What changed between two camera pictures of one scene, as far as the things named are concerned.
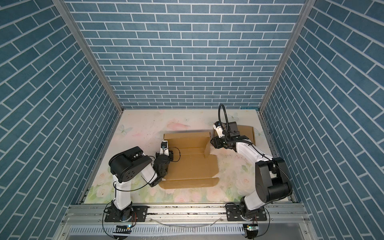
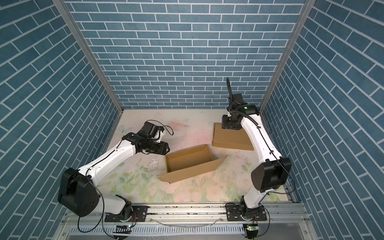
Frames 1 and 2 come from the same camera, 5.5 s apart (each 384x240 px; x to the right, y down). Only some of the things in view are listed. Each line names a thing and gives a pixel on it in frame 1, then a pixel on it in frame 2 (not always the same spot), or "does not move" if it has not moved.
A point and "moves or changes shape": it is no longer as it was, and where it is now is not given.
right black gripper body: (220, 142) -> (227, 122)
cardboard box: (191, 167) moves or changes shape
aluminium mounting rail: (284, 222) does not move
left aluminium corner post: (88, 49) does not move
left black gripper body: (170, 158) -> (155, 147)
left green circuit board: (123, 229) does not move
